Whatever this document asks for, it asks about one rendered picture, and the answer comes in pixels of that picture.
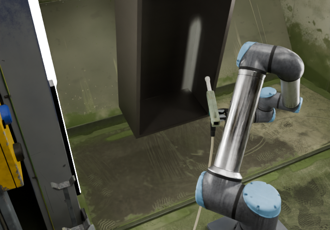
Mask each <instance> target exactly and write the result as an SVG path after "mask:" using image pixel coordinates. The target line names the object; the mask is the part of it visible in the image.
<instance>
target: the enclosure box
mask: <svg viewBox="0 0 330 230"><path fill-rule="evenodd" d="M114 2H115V27H116V52H117V77H118V102H119V108H120V110H121V112H122V113H123V115H124V117H125V119H126V121H127V123H128V125H129V127H130V129H131V131H132V132H133V134H134V136H135V138H136V139H138V138H141V137H144V136H148V135H151V134H154V133H157V132H161V131H163V130H166V129H170V128H173V127H176V126H179V125H183V124H186V123H189V122H192V121H195V120H199V119H202V118H205V117H208V116H209V107H208V102H207V96H206V94H207V91H208V89H207V84H206V81H205V77H207V76H208V77H210V85H211V90H213V91H214V93H215V91H216V86H217V82H218V77H219V73H220V67H221V62H222V58H223V53H224V49H225V45H226V40H227V36H228V31H229V27H230V22H231V18H232V13H233V9H234V4H235V0H114Z"/></svg>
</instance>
